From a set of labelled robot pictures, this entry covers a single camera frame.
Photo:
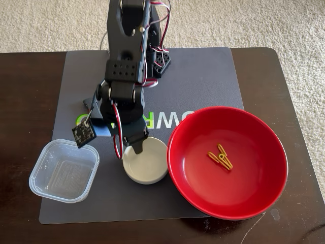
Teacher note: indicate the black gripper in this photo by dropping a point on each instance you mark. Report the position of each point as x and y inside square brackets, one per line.
[136, 138]

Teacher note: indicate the small white bowl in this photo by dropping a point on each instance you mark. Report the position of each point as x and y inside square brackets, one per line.
[147, 167]

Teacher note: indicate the clear plastic container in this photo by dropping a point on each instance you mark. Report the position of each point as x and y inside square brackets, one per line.
[63, 175]

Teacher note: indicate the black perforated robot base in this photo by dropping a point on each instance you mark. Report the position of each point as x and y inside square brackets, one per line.
[161, 63]

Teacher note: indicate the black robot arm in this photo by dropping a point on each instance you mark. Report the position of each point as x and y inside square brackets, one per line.
[124, 43]

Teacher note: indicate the red bowl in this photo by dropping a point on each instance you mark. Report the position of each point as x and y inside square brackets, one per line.
[241, 193]

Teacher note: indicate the small blue plastic block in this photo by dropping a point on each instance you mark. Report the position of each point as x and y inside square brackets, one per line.
[101, 129]

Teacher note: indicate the grey mat with WOWROBO print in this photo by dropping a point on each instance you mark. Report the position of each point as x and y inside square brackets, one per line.
[114, 198]

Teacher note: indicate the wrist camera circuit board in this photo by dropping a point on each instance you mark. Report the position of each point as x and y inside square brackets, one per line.
[83, 134]

